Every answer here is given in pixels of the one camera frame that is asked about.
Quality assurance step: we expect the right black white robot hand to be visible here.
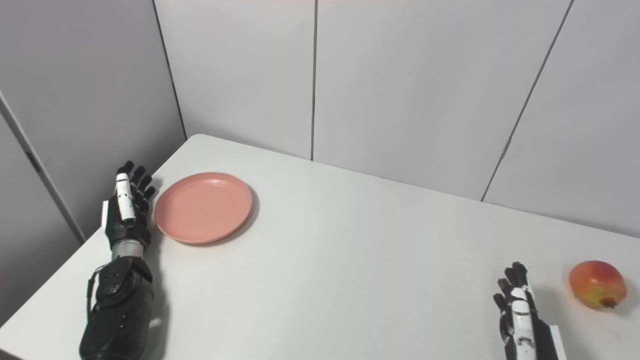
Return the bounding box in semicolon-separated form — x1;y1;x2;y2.
493;261;568;360

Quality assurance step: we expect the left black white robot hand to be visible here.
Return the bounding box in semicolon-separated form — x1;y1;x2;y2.
101;160;157;248

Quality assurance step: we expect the pink round plate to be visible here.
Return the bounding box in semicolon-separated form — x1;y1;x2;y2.
154;172;253;245

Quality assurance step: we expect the red yellow pomegranate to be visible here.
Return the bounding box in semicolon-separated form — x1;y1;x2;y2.
568;260;628;310

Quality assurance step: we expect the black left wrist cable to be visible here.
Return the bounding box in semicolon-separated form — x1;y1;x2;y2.
85;264;110;321

